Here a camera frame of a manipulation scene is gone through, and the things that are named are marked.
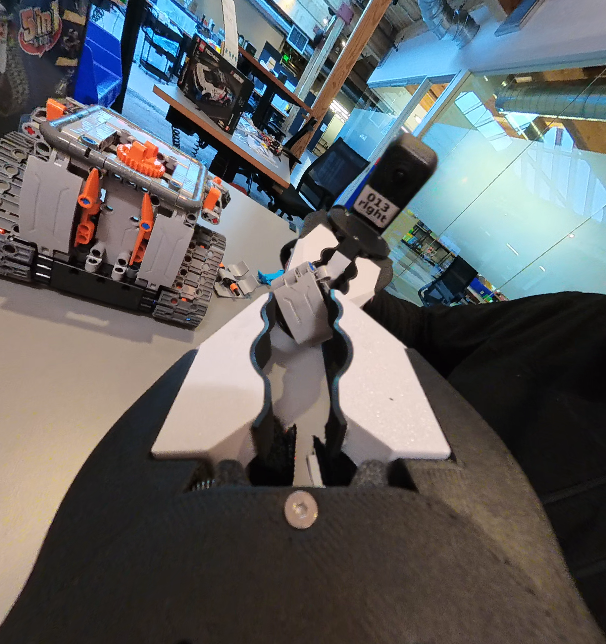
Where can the person's black jacket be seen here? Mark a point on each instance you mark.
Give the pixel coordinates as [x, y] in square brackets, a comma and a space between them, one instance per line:
[559, 478]

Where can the black toy car box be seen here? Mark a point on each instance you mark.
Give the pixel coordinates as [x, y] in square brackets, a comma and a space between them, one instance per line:
[212, 85]

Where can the black office chair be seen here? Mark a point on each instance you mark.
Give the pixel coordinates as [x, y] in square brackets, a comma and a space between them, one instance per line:
[451, 284]
[328, 173]

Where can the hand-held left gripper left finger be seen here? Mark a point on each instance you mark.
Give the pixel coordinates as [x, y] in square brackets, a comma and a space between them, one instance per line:
[207, 397]

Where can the wooden desk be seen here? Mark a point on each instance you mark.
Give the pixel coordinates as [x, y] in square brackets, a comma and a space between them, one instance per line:
[202, 118]

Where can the person's right forearm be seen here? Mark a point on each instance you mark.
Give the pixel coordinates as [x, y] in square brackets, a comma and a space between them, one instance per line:
[509, 332]

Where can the small grey orange brick part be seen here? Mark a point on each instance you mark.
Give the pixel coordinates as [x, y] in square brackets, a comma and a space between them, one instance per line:
[232, 284]

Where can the slanted wooden beam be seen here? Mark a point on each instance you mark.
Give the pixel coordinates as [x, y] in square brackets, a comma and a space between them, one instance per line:
[341, 65]

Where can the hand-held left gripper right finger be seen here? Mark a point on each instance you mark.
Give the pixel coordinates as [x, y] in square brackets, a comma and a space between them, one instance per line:
[388, 397]

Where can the blue storage bin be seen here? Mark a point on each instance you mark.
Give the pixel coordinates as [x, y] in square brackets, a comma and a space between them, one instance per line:
[99, 65]

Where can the pile of toy bricks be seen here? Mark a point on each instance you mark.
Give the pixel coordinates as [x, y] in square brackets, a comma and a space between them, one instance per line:
[262, 141]

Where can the small blue brick piece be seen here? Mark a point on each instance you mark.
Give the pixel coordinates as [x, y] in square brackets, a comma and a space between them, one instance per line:
[270, 276]

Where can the black metal post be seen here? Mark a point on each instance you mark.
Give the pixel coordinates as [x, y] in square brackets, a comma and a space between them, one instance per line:
[129, 55]

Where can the silver air duct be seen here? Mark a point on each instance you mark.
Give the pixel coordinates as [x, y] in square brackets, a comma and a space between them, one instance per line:
[559, 100]

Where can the grey orange toy tank robot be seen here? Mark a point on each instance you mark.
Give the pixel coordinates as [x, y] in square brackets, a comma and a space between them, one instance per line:
[51, 211]

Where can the grey toy brick panel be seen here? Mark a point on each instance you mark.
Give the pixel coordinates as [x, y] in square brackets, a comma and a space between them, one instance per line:
[300, 307]

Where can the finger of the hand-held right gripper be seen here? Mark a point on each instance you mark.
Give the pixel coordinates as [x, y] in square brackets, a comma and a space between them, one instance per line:
[366, 279]
[308, 249]

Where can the blue robot kit box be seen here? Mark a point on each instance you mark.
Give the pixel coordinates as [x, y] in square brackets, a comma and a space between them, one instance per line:
[21, 70]

